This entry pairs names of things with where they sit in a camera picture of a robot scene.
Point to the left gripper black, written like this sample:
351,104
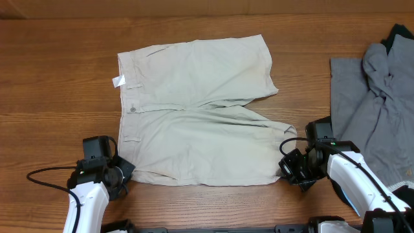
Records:
127,167

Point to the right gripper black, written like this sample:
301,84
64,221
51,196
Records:
292,166

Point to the beige shorts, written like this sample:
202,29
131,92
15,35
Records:
185,119

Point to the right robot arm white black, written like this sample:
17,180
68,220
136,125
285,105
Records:
352,179

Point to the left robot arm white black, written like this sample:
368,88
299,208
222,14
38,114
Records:
100,177

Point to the light blue cloth piece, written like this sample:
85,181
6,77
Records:
351,203

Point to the grey garment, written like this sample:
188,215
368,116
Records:
378,113

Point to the black garment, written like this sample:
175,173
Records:
401,32

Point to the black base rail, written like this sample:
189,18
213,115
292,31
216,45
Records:
127,226

